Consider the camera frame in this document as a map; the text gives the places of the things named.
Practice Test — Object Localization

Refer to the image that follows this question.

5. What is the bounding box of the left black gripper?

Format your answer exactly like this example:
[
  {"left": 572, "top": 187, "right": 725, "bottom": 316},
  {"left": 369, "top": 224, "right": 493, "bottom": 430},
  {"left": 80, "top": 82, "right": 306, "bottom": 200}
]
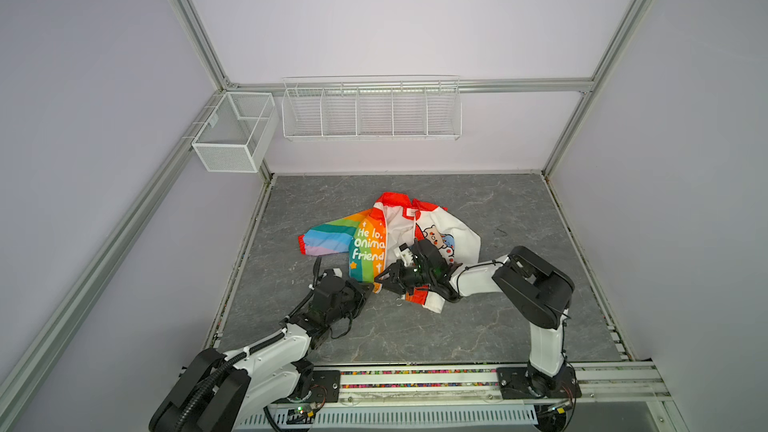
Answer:
[{"left": 327, "top": 278, "right": 374, "bottom": 326}]

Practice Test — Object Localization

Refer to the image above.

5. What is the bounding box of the colourful red white kids jacket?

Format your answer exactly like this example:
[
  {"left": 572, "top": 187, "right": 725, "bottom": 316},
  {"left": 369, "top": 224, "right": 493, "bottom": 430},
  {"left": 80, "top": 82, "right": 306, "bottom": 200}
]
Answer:
[{"left": 298, "top": 192, "right": 481, "bottom": 313}]

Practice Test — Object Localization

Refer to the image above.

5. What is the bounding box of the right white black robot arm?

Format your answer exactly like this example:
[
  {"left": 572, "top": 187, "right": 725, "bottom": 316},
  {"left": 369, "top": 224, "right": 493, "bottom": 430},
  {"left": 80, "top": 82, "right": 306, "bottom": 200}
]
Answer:
[{"left": 374, "top": 239, "right": 575, "bottom": 396}]

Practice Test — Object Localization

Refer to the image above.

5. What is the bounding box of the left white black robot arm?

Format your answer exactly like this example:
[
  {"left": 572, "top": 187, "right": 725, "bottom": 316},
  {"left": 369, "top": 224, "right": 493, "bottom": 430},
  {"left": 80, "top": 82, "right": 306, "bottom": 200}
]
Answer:
[{"left": 148, "top": 269, "right": 374, "bottom": 431}]

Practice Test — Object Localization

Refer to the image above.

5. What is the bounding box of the white mesh box basket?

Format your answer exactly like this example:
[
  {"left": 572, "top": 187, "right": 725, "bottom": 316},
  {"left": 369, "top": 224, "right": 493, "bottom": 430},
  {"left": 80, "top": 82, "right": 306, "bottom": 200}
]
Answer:
[{"left": 192, "top": 92, "right": 279, "bottom": 173}]

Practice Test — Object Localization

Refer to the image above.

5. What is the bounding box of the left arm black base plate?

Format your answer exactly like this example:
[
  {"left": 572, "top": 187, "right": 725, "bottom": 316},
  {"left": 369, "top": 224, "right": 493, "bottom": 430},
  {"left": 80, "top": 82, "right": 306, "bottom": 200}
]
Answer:
[{"left": 284, "top": 369, "right": 341, "bottom": 403}]

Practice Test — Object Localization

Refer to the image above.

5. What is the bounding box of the white vented cable duct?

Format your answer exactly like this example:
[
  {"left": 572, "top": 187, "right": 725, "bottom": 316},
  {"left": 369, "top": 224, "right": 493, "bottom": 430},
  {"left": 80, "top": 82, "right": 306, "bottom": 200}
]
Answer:
[{"left": 270, "top": 404, "right": 539, "bottom": 431}]

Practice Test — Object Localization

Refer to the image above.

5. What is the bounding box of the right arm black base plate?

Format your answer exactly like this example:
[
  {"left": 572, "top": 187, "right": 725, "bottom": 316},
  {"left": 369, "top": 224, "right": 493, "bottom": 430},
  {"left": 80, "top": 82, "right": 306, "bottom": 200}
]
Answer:
[{"left": 496, "top": 363, "right": 582, "bottom": 400}]

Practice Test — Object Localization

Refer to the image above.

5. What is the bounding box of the long white wire basket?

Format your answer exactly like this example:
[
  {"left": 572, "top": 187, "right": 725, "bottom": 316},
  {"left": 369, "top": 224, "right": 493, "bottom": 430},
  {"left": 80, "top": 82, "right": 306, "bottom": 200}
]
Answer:
[{"left": 282, "top": 75, "right": 463, "bottom": 140}]

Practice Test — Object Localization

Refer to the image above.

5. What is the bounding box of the aluminium front rail frame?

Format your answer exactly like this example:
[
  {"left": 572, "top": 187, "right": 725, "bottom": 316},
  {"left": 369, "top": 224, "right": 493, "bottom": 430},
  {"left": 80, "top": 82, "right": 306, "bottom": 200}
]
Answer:
[{"left": 157, "top": 361, "right": 691, "bottom": 432}]

